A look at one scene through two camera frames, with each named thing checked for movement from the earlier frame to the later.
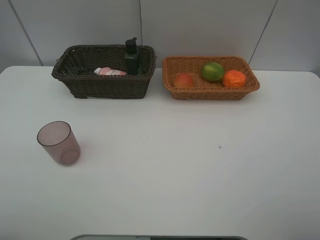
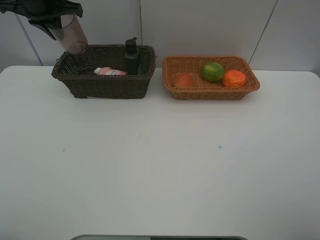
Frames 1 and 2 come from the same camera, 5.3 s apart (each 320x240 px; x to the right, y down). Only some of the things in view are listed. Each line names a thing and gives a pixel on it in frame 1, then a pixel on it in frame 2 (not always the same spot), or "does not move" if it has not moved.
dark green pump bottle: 131,56 does not move
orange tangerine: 234,79 does not move
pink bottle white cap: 106,71 does not move
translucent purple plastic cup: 56,138 -> 71,35
